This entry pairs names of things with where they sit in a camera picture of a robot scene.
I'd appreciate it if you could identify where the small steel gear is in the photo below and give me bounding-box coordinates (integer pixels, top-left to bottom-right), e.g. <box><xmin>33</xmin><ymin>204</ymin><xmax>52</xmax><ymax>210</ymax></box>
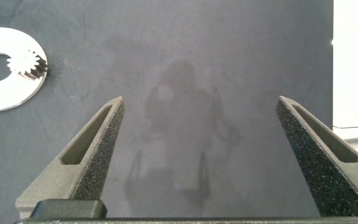
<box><xmin>6</xmin><ymin>49</ymin><xmax>49</xmax><ymax>81</ymax></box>

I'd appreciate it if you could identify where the round white pin plate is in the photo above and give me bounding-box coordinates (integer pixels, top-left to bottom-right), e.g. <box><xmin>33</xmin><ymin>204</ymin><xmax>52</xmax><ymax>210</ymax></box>
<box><xmin>0</xmin><ymin>27</ymin><xmax>48</xmax><ymax>112</ymax></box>

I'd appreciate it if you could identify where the dark mat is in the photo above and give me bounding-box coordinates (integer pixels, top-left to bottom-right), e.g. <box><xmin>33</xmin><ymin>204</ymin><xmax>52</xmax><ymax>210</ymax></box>
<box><xmin>0</xmin><ymin>0</ymin><xmax>334</xmax><ymax>218</ymax></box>

